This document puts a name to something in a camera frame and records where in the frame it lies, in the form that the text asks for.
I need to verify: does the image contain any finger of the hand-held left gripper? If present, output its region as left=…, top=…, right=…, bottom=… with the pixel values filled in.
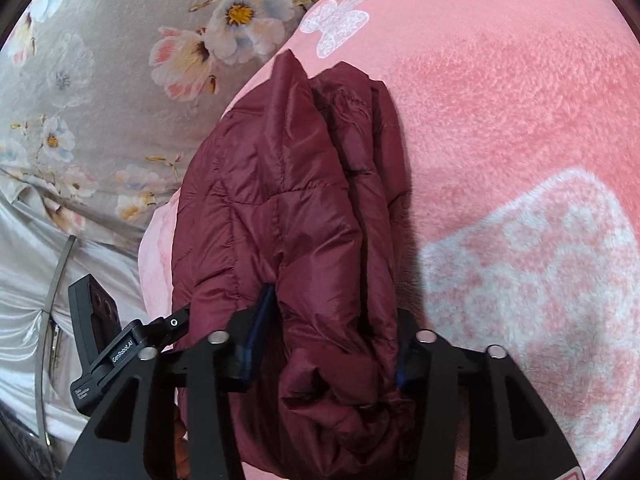
left=144, top=304, right=194, bottom=356

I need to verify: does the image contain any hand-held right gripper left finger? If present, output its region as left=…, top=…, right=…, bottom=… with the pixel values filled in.
left=60, top=286, right=277, bottom=480

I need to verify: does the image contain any silver satin quilt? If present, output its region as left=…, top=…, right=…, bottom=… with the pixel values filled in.
left=0, top=175, right=173, bottom=453

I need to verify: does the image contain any maroon puffer jacket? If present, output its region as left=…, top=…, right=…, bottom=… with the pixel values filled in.
left=171, top=50, right=426, bottom=480

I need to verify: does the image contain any grey curved strap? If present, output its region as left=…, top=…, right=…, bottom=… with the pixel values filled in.
left=36, top=235, right=78, bottom=448

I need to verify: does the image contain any grey floral bedsheet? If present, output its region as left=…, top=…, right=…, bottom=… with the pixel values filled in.
left=0, top=0, right=383, bottom=261

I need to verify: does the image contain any pink fleece butterfly blanket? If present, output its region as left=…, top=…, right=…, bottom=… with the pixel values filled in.
left=137, top=0, right=640, bottom=480

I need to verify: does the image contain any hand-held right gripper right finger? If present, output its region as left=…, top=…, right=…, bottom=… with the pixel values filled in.
left=394, top=309, right=585, bottom=480

